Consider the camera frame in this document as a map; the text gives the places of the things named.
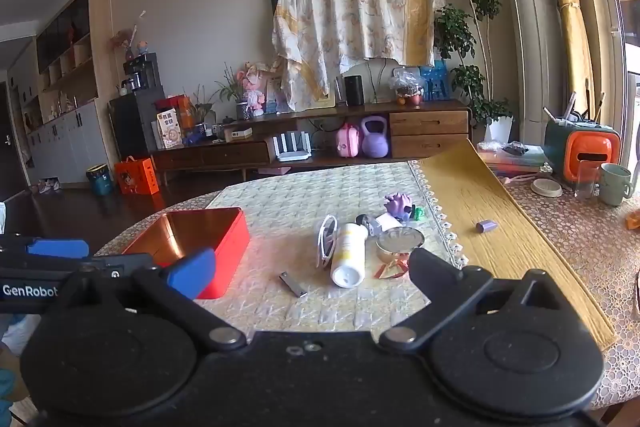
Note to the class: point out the orange gift box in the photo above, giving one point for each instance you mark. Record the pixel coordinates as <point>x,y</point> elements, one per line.
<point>136,177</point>

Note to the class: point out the white plastic bag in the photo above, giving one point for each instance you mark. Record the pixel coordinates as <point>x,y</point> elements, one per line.
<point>20,332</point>

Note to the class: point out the pink flat scale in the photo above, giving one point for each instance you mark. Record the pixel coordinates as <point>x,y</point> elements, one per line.
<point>277,170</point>

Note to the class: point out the teal bucket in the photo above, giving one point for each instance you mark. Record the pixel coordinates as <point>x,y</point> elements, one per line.
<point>101,182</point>

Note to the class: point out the black mini fridge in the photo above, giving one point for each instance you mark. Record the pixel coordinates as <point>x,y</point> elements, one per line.
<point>130,127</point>

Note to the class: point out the orange packet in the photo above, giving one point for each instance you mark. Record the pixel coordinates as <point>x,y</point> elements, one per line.
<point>634,219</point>

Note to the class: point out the pink toy case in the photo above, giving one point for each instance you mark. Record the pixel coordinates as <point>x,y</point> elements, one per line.
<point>348,142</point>

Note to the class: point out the small purple box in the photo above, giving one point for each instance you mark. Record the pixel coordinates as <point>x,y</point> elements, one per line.
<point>486,226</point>

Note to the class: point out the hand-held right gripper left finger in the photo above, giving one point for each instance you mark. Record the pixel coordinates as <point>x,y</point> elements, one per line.
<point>192,272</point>

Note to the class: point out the white standing air conditioner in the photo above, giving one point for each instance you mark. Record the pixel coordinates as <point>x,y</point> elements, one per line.
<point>530,32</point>

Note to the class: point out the black coffee machine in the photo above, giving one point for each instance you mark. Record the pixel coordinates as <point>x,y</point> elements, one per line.
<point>147,72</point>

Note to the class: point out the wooden wall cabinet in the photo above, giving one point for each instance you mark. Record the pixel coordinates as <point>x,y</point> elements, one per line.
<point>70,142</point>

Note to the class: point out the stack of books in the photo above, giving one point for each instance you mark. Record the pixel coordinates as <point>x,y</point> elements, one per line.
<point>515,159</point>

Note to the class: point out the floral cloth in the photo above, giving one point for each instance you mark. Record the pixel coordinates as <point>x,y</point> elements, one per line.
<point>350,17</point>

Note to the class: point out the orange carton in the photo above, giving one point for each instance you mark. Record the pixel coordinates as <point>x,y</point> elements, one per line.
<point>185,114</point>

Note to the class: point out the yellow curtain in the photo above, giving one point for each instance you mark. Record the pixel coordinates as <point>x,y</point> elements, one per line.
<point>570,32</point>

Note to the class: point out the small black gadget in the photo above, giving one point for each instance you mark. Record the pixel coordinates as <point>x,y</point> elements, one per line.
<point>367,223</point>

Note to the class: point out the yellow wood-grain mat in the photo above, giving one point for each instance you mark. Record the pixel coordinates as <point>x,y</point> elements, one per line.
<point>500,267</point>

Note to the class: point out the blue printed box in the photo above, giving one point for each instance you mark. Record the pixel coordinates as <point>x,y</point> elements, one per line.
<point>434,82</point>

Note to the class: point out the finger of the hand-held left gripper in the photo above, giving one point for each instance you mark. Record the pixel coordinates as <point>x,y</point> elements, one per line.
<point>30,291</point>
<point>55,248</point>

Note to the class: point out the white bottle with yellow label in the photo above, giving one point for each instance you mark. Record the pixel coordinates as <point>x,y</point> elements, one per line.
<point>348,257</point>

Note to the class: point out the green and orange desk organizer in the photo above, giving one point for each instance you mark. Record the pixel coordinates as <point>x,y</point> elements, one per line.
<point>590,152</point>

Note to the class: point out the white round lid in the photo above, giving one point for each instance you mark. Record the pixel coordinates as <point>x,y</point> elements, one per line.
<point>546,187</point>

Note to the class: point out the small green toy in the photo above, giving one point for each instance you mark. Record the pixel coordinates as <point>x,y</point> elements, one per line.
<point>418,213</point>

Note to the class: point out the white card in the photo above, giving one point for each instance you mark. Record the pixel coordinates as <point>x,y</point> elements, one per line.
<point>386,222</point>

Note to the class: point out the red tin box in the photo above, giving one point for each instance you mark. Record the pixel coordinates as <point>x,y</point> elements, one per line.
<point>230,247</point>

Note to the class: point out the red and gold wrapper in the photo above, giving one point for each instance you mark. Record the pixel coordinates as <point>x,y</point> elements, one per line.
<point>390,269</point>

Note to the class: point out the potted orchid plant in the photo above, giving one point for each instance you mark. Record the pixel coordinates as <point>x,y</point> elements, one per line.
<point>242,109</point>

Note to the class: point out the round metal tin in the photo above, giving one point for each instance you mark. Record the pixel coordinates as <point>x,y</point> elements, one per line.
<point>400,242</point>

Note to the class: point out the pale green mug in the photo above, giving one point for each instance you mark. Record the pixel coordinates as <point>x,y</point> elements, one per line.
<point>614,184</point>

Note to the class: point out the clear drinking glass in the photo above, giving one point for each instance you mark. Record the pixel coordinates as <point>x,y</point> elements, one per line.
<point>586,182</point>

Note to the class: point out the pink doll figure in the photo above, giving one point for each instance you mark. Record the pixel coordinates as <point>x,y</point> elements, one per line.
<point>255,99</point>

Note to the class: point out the wooden television cabinet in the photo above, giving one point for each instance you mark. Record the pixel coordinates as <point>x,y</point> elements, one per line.
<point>430,122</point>

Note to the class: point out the white router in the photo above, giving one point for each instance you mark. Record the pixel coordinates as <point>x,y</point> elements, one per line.
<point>290,152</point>

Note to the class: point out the clear bag of fruit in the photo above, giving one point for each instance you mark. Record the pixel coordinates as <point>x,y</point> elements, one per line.
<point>406,87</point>

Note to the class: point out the dark wooden door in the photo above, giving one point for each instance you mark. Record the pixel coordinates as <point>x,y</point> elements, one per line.
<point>10,147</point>

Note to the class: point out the white sunglasses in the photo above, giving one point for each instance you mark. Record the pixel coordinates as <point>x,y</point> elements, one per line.
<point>324,241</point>

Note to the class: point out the cream quilted table mat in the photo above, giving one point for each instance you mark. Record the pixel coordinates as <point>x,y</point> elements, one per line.
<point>300,197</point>

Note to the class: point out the black cylinder speaker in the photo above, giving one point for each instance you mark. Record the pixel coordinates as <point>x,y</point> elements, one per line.
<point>353,91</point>

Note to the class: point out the small metal clip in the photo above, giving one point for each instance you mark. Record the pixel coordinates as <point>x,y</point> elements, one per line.
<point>293,285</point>

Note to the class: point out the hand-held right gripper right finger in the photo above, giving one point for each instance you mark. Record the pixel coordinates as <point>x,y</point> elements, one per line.
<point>430,269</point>

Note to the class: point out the small green potted plant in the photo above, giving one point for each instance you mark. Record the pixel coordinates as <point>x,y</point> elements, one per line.
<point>202,112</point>

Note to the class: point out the dried flower vase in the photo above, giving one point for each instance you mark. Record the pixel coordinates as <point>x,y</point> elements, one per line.
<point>130,52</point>

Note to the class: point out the small white box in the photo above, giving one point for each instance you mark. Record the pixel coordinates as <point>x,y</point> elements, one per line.
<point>239,133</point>

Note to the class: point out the purple toy figure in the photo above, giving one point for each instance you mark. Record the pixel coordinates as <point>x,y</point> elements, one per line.
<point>397,206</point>

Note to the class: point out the purple kettlebell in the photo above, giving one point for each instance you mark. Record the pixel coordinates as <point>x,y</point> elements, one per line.
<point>375,144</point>

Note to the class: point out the printed bag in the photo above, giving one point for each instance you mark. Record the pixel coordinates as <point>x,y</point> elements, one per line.
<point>50,185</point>

